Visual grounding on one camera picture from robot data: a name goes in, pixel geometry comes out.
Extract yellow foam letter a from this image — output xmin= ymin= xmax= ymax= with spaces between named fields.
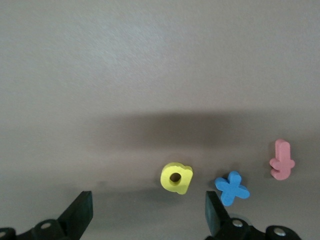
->
xmin=159 ymin=162 xmax=194 ymax=195

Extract pink foam letter f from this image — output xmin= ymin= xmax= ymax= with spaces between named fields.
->
xmin=269 ymin=138 xmax=296 ymax=181

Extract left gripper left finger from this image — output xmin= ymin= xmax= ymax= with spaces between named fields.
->
xmin=0 ymin=191 xmax=94 ymax=240

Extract blue foam letter x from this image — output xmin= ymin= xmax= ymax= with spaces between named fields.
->
xmin=214 ymin=170 xmax=251 ymax=207

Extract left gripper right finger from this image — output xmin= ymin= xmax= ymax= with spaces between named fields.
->
xmin=204 ymin=191 xmax=303 ymax=240

